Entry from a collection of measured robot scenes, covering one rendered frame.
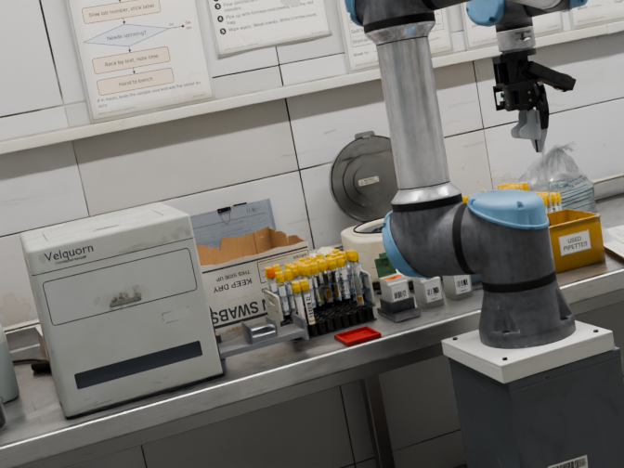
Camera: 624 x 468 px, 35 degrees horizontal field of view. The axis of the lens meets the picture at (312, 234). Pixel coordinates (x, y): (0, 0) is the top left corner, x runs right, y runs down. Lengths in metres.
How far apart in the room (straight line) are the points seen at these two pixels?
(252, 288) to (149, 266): 0.41
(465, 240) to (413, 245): 0.09
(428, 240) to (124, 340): 0.54
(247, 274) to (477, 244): 0.66
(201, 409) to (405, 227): 0.47
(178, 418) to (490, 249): 0.60
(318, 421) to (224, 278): 0.65
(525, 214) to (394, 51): 0.33
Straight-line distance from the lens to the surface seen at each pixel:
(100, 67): 2.30
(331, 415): 2.55
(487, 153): 2.62
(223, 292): 2.03
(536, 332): 1.53
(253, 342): 1.77
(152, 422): 1.71
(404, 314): 1.88
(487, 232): 1.52
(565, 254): 2.06
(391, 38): 1.57
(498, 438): 1.58
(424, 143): 1.57
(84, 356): 1.70
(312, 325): 1.88
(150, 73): 2.32
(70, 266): 1.67
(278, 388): 1.74
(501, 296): 1.54
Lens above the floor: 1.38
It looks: 10 degrees down
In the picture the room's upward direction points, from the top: 11 degrees counter-clockwise
